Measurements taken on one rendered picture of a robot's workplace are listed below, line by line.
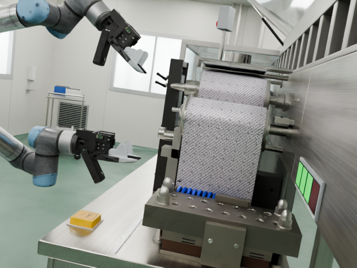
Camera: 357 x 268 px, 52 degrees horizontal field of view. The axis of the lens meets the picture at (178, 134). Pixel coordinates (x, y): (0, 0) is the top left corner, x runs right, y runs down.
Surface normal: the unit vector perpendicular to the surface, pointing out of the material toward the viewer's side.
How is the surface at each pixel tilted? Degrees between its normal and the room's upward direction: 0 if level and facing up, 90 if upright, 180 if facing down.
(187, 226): 90
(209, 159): 90
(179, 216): 90
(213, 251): 90
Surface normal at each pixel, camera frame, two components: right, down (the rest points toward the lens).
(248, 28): -0.18, 0.11
